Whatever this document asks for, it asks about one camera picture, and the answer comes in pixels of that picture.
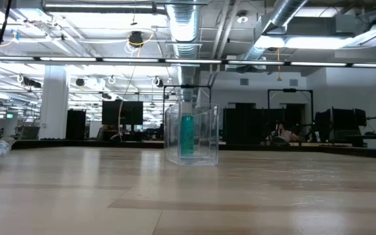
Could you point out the teal mouthwash bottle white cap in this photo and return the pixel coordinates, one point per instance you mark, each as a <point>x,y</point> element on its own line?
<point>187,134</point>

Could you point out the clear acrylic organizer box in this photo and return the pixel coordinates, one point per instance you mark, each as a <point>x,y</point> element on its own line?
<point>207,137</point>

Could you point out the black background robot station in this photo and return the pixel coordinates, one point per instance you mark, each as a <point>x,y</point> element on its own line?
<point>341,125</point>

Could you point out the black background monitor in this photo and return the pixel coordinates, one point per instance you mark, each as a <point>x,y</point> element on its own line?
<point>122,112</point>

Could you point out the long ceiling light strip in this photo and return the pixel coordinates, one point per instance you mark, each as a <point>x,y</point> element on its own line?
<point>256,63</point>

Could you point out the seated person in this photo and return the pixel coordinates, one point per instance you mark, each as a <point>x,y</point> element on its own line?
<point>286,134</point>

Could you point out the black background cabinet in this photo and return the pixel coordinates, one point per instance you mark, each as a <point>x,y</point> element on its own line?
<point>76,124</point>

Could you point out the round ceiling fixture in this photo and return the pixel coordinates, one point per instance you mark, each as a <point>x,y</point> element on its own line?
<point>242,18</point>

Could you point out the white room pillar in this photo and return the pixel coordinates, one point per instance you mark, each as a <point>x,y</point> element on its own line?
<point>54,104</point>

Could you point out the grey office chair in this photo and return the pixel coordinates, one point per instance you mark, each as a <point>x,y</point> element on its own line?
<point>28,132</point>

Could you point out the green lit sign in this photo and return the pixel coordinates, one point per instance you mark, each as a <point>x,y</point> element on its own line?
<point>10,115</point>

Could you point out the black metal frame stand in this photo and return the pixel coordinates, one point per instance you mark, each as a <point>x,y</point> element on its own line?
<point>289,90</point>
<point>188,87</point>

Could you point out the silver ribbed ventilation duct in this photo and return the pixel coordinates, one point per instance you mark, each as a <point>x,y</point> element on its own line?
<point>183,29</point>

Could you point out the black table frame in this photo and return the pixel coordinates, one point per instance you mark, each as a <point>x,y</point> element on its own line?
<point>77,143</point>

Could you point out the silver slanted ventilation duct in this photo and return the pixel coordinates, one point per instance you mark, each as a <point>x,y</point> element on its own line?
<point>286,13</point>

